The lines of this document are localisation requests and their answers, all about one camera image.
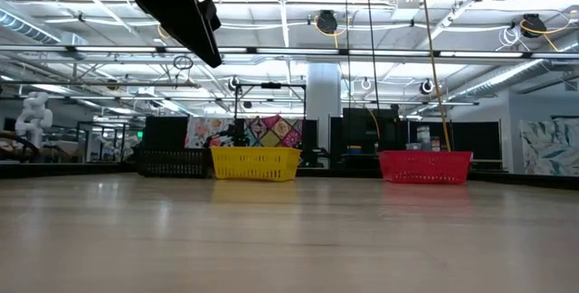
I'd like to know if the leaf print cloth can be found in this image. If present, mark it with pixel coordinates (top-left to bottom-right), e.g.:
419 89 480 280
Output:
518 118 579 176

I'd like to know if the black ceiling cable reel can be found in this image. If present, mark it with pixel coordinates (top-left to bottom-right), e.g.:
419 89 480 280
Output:
519 12 548 40
314 9 340 36

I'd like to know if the black partition panel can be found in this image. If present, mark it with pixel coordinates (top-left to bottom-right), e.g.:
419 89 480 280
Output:
451 119 502 162
143 115 189 150

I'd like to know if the white square column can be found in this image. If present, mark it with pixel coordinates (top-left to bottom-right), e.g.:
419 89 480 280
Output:
307 61 341 149

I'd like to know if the red slotted plastic basket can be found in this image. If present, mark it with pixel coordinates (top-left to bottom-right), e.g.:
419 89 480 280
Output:
377 149 474 185

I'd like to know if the yellow pole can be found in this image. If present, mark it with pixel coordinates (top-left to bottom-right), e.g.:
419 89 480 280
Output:
419 0 452 152

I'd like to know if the yellow slotted plastic basket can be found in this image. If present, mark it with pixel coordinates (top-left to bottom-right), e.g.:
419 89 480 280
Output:
210 146 303 182

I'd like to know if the colourful patchwork quilt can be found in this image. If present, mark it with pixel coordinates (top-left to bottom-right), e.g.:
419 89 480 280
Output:
243 115 304 149

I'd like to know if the black gantry frame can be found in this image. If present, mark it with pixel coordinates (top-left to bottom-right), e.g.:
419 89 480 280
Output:
233 81 308 149

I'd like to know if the floral print cloth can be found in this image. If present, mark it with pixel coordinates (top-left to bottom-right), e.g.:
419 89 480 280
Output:
184 116 236 150

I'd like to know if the black slotted plastic basket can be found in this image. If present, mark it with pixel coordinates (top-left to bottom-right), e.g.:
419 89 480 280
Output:
134 146 213 179

